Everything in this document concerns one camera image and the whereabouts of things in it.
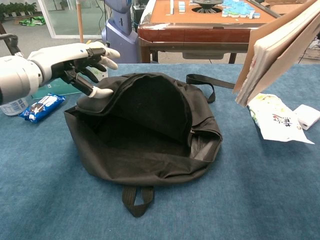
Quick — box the green cloth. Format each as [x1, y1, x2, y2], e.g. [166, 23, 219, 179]
[18, 16, 47, 26]

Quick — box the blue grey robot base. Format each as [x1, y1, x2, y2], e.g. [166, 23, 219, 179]
[101, 0, 140, 64]

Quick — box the blue cookie pack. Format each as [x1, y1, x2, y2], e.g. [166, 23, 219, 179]
[19, 93, 66, 124]

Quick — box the blue mahjong tile heap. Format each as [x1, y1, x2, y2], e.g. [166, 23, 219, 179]
[221, 0, 262, 20]

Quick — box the black backpack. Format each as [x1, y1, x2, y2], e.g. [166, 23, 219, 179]
[63, 72, 236, 218]

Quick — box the white snack bag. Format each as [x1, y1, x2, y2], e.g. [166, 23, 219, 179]
[247, 92, 315, 145]

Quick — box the white glass door frame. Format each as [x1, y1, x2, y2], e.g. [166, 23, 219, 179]
[37, 0, 106, 40]

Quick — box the brown spiral notebook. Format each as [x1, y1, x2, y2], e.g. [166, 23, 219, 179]
[232, 0, 320, 108]

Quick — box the green potted plant row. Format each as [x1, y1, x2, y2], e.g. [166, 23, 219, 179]
[0, 2, 38, 18]

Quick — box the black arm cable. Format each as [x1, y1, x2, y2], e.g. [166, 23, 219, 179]
[0, 33, 25, 58]

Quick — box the wooden pole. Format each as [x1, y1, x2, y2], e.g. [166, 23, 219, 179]
[76, 0, 85, 44]

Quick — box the small white box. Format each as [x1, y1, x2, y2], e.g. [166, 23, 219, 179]
[292, 104, 320, 131]

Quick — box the white plastic basket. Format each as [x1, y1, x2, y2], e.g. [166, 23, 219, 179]
[298, 37, 320, 61]

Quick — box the cardboard box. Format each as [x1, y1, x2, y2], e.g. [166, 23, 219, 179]
[259, 0, 310, 16]

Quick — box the brown mahjong table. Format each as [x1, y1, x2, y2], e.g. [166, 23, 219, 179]
[137, 0, 282, 64]

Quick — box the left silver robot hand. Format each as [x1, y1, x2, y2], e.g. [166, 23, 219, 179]
[27, 41, 121, 99]

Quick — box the blue felt table mat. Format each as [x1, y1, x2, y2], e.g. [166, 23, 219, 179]
[0, 62, 320, 240]

